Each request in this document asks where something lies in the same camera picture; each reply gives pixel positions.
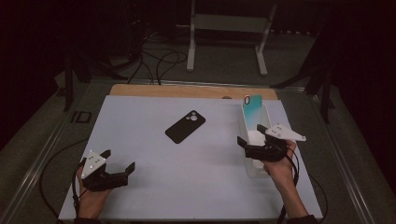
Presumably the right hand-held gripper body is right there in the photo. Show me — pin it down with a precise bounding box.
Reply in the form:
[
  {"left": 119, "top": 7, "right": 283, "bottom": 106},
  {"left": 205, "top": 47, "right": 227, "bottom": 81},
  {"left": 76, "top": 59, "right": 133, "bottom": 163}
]
[{"left": 245, "top": 123, "right": 307, "bottom": 162}]

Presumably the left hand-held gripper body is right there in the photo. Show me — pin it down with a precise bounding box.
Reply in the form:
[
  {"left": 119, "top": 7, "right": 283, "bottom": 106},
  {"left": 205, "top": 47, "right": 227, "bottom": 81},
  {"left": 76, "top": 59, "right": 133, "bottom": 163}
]
[{"left": 81, "top": 149, "right": 129, "bottom": 192}]

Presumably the long white plastic bin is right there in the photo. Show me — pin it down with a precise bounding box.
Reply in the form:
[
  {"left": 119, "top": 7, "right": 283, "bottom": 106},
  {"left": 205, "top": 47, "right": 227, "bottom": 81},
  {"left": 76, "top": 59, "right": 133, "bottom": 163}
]
[{"left": 238, "top": 101, "right": 283, "bottom": 179}]

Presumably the iridescent phone case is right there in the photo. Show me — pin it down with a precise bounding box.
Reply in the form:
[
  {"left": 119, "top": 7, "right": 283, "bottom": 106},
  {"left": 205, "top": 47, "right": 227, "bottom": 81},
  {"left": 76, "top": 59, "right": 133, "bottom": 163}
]
[{"left": 243, "top": 94, "right": 264, "bottom": 133}]

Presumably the black phone case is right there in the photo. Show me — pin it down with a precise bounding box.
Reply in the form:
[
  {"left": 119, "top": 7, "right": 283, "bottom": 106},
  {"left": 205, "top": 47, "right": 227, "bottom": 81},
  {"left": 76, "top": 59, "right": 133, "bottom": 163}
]
[{"left": 164, "top": 109, "right": 206, "bottom": 145}]

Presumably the person's right hand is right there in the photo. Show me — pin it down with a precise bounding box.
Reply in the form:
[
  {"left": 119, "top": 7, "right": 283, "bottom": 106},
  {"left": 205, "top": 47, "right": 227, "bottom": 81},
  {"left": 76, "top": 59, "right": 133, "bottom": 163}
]
[{"left": 262, "top": 140, "right": 299, "bottom": 188}]

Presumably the person's left hand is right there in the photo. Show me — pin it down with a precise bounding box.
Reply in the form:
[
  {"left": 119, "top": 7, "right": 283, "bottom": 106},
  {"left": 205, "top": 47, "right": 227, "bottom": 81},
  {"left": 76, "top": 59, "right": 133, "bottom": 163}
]
[{"left": 76, "top": 165, "right": 112, "bottom": 219}]

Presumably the black metal stand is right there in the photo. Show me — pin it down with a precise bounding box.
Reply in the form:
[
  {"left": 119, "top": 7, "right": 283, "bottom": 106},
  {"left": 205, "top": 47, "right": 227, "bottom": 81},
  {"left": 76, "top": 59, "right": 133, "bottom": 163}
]
[
  {"left": 64, "top": 52, "right": 129, "bottom": 112},
  {"left": 274, "top": 62, "right": 336, "bottom": 124}
]

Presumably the wooden board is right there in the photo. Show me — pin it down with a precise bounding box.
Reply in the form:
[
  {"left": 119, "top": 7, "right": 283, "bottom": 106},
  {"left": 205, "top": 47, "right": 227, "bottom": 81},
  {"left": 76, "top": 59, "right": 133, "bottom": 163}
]
[{"left": 109, "top": 83, "right": 278, "bottom": 101}]

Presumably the white metal stand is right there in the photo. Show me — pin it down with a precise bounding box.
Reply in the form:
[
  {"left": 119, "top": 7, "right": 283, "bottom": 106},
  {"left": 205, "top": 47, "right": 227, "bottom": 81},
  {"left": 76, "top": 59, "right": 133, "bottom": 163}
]
[{"left": 186, "top": 0, "right": 278, "bottom": 77}]

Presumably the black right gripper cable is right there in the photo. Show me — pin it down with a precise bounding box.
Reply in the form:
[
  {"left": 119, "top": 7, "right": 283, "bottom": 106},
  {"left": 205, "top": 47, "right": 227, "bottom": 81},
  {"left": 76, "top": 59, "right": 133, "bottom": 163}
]
[{"left": 278, "top": 147, "right": 329, "bottom": 224}]

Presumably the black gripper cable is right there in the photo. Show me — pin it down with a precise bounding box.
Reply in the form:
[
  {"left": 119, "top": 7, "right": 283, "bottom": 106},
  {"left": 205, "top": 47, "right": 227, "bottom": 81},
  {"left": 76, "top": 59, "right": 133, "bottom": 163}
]
[
  {"left": 278, "top": 147, "right": 329, "bottom": 224},
  {"left": 38, "top": 138, "right": 90, "bottom": 224}
]

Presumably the metal floor rail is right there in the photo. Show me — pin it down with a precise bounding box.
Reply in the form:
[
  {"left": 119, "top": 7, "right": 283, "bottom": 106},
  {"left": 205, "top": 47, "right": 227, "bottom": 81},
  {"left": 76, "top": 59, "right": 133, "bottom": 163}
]
[
  {"left": 90, "top": 77, "right": 307, "bottom": 94},
  {"left": 0, "top": 90, "right": 94, "bottom": 224},
  {"left": 309, "top": 91, "right": 376, "bottom": 224}
]

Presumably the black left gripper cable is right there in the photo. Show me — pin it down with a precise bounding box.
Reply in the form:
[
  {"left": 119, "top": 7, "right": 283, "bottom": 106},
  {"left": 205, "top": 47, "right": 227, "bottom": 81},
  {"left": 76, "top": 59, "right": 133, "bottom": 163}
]
[{"left": 38, "top": 138, "right": 90, "bottom": 224}]

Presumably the black floor cable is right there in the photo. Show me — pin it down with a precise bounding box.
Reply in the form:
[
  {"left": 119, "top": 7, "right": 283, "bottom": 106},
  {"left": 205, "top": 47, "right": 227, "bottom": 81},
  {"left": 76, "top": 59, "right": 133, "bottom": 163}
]
[
  {"left": 126, "top": 31, "right": 157, "bottom": 86},
  {"left": 154, "top": 49, "right": 189, "bottom": 86}
]

